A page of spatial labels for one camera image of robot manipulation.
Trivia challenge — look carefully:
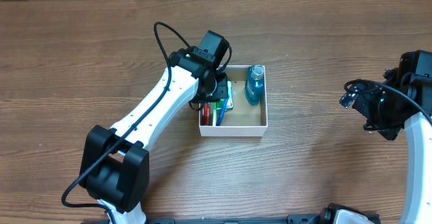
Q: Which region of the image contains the green toothbrush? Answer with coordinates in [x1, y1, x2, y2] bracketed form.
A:
[212, 103, 217, 126]

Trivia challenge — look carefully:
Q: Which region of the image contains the green white soap packet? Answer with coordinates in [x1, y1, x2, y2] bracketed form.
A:
[216, 81, 234, 111]

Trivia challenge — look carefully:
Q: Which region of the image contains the blue disposable razor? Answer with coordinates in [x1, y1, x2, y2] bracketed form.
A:
[216, 98, 229, 126]

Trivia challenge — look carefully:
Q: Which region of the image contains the green toothpaste tube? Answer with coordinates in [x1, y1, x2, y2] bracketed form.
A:
[201, 103, 211, 125]

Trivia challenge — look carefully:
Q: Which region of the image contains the blue mouthwash bottle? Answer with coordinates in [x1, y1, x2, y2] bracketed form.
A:
[245, 65, 265, 106]

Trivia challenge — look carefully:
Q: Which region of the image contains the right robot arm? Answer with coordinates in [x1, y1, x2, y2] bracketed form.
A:
[340, 50, 431, 223]

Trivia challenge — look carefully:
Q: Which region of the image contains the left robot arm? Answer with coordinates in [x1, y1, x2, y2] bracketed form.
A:
[80, 31, 232, 223]

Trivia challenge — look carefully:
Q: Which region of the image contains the white cardboard box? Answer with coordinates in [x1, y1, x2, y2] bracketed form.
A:
[198, 65, 268, 137]

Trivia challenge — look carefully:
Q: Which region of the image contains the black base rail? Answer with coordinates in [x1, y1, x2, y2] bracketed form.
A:
[146, 214, 319, 224]

